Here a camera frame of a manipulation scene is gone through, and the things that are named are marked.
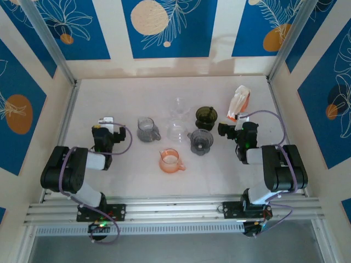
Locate grey plastic dripper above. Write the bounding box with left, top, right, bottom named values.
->
left=187, top=128, right=214, bottom=156

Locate dark green dripper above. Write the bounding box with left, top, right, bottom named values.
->
left=195, top=106, right=219, bottom=131

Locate grey ribbed glass pitcher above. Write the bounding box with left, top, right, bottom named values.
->
left=136, top=117, right=162, bottom=144

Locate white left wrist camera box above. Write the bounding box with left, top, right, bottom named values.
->
left=99, top=117, right=115, bottom=132

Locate orange coffee filter pack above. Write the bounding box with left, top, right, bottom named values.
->
left=227, top=85, right=252, bottom=122

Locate slotted grey cable duct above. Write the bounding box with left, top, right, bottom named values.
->
left=35, top=223, right=245, bottom=237

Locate orange transparent pitcher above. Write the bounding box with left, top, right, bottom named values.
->
left=158, top=148, right=186, bottom=174

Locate clear glass dripper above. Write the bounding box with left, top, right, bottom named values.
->
left=171, top=97, right=192, bottom=118

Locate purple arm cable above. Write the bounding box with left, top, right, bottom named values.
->
left=246, top=110, right=299, bottom=237
left=59, top=123, right=134, bottom=244

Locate clear glass carafe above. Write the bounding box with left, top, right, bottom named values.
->
left=166, top=118, right=190, bottom=144

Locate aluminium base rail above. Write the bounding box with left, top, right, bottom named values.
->
left=23, top=195, right=326, bottom=227

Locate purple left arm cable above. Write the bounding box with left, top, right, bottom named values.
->
left=59, top=123, right=134, bottom=244

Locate aluminium frame post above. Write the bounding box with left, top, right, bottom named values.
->
left=267, top=0, right=316, bottom=83
left=19, top=0, right=80, bottom=86

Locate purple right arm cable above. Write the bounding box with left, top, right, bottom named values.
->
left=246, top=110, right=299, bottom=237

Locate black controller board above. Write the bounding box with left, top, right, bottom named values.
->
left=242, top=220, right=271, bottom=238
left=87, top=222, right=111, bottom=242

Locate aluminium table side rail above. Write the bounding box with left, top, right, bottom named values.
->
left=41, top=81, right=81, bottom=202

